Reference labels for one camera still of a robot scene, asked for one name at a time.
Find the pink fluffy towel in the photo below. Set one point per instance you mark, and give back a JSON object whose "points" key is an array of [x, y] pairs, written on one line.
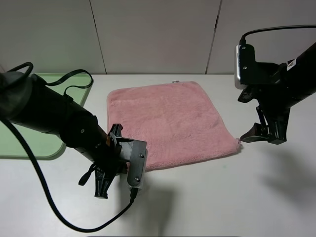
{"points": [[178, 121]]}

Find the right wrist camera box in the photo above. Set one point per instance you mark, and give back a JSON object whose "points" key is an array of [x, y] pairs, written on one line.
{"points": [[244, 65]]}

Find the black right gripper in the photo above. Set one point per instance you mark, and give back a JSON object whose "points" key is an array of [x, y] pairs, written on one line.
{"points": [[270, 88]]}

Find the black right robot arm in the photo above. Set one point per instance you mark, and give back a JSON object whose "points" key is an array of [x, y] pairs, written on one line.
{"points": [[302, 76]]}

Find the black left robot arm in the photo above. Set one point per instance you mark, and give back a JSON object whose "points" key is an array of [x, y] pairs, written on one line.
{"points": [[28, 101]]}

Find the green plastic tray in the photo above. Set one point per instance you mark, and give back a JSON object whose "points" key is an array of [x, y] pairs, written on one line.
{"points": [[43, 146]]}

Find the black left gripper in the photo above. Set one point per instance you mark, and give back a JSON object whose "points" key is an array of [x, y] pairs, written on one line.
{"points": [[107, 159]]}

